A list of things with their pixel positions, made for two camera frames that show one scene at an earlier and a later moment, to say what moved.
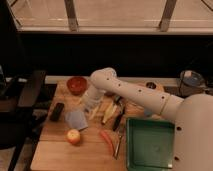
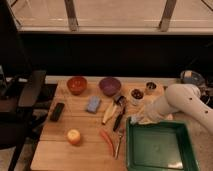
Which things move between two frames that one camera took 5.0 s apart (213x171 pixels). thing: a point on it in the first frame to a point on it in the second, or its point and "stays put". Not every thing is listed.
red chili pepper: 107,140 stays put
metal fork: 120,133 stays put
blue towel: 76,120 to 134,119
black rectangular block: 56,114 stays put
